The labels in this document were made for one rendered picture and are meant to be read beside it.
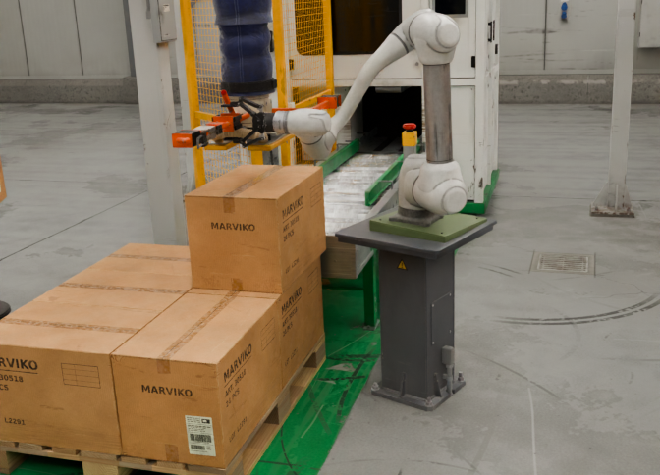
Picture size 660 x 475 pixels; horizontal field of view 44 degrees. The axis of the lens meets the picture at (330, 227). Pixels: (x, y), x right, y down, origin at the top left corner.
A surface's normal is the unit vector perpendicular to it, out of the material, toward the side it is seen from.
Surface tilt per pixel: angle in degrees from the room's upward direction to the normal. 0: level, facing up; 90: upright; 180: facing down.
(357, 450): 0
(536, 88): 89
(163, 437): 90
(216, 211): 90
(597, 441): 0
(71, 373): 90
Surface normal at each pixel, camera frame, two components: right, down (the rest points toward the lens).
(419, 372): -0.61, 0.25
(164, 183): -0.28, 0.25
